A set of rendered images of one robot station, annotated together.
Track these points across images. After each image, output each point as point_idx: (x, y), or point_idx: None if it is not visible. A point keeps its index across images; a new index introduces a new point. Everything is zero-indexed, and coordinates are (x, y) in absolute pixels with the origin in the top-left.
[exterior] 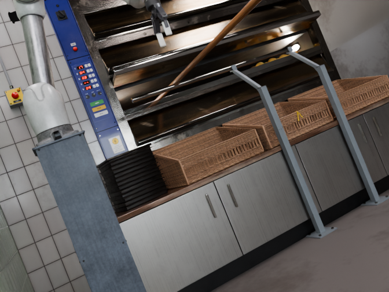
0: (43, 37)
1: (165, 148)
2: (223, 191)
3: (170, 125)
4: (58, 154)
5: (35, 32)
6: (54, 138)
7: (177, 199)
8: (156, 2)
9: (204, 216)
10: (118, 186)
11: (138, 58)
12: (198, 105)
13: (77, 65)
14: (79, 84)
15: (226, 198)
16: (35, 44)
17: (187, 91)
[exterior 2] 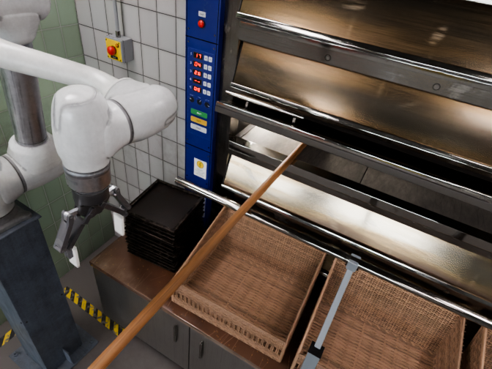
0: (14, 80)
1: None
2: (195, 338)
3: (272, 198)
4: None
5: (1, 69)
6: None
7: (148, 302)
8: (78, 202)
9: (167, 330)
10: (126, 235)
11: (285, 93)
12: (332, 206)
13: (195, 50)
14: (187, 77)
15: (195, 343)
16: (4, 86)
17: (329, 182)
